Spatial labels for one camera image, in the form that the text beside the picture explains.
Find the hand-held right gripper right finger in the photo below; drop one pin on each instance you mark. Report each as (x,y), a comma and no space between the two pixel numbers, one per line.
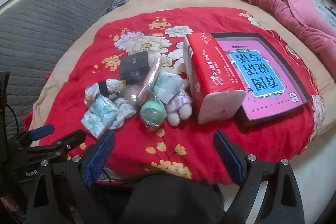
(228,158)

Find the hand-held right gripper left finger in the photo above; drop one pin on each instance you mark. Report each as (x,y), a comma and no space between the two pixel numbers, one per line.
(101,158)

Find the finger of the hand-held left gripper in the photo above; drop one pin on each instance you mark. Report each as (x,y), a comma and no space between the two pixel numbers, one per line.
(42,132)
(68,142)

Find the green white tissue packet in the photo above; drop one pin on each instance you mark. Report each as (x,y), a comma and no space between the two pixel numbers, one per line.
(98,116)
(165,87)

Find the leopard print cloth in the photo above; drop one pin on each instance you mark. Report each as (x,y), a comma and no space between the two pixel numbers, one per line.
(123,111)

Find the white packet with black band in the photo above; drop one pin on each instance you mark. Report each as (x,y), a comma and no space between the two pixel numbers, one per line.
(92,95)

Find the green ball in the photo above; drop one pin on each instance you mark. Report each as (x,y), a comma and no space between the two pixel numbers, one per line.
(153,113)

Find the cream plush toy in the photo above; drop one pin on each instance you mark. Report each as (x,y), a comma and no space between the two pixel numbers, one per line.
(181,100)

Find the pink packaged towel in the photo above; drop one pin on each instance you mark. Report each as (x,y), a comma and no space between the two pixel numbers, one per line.
(151,79)

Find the dark shallow box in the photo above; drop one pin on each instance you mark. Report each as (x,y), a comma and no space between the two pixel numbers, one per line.
(280,66)

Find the red floral blanket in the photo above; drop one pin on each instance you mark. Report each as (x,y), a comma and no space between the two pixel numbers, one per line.
(183,140)

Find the person's dark pants leg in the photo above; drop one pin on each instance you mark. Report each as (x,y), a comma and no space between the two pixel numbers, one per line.
(170,200)

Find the red tissue pack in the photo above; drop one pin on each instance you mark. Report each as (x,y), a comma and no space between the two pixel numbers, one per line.
(210,74)

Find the pink and blue book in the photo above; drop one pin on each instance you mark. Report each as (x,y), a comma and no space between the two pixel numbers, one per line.
(262,77)

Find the small black box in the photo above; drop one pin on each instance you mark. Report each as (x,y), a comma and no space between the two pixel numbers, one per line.
(135,66)

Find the grey quilted sofa cover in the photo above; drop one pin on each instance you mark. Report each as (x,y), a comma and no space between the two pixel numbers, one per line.
(39,29)

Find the blue patterned cloth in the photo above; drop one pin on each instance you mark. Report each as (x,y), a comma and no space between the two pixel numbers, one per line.
(118,2)

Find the pink quilt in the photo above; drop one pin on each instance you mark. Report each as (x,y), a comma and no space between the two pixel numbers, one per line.
(302,19)

